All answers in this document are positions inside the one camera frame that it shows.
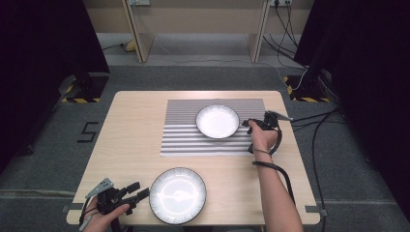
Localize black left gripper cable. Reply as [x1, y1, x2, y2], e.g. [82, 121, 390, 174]
[78, 196, 100, 232]

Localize black floor cables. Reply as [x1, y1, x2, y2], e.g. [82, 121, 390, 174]
[289, 107, 344, 232]

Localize black curtain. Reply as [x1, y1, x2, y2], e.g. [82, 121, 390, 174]
[0, 0, 110, 175]
[293, 0, 410, 223]

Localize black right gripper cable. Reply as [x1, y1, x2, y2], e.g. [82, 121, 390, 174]
[251, 124, 296, 206]

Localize grey tape strip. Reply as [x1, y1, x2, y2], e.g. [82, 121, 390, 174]
[61, 202, 84, 214]
[305, 205, 329, 218]

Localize person's right hand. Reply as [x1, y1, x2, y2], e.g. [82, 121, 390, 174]
[250, 123, 280, 155]

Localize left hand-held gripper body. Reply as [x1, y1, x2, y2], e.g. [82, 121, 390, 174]
[85, 178, 139, 216]

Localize wooden desk leg panel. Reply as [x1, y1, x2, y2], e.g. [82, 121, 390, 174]
[247, 0, 272, 64]
[121, 0, 156, 64]

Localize stand base with hazard tape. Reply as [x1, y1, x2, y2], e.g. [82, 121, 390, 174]
[60, 72, 109, 104]
[282, 72, 334, 103]

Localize white floor cable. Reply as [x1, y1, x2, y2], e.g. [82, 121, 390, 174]
[154, 41, 308, 92]

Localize grey striped placemat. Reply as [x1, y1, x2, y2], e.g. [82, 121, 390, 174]
[160, 98, 278, 158]

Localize person's left hand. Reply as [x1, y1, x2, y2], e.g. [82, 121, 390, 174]
[82, 201, 130, 232]

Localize black cables from socket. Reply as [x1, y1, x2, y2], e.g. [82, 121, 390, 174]
[262, 4, 308, 71]

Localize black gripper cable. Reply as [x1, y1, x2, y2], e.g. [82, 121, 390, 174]
[78, 196, 100, 232]
[251, 124, 296, 206]

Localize white plate with dark rim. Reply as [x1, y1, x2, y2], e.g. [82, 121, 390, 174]
[148, 166, 208, 226]
[194, 103, 241, 140]

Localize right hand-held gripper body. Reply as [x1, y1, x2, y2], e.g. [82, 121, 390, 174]
[257, 110, 293, 131]

